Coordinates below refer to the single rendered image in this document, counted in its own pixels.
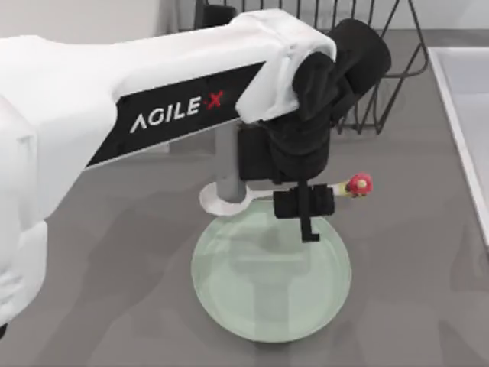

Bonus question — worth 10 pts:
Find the white spoon with red flower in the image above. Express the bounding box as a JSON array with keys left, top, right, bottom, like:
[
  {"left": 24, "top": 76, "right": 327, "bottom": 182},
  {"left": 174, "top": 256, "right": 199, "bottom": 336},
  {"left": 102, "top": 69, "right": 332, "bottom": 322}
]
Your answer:
[{"left": 198, "top": 172, "right": 374, "bottom": 216}]

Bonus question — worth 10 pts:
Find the pale green round plate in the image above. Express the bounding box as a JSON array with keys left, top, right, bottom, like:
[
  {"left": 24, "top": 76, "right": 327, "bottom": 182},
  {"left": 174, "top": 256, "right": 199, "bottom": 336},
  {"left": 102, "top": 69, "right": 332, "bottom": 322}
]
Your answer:
[{"left": 190, "top": 200, "right": 353, "bottom": 344}]

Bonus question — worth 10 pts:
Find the black wire rack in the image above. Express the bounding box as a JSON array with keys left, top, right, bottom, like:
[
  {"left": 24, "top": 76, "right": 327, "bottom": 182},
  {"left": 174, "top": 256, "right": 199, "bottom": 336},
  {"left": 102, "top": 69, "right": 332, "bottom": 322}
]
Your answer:
[{"left": 193, "top": 0, "right": 427, "bottom": 136}]

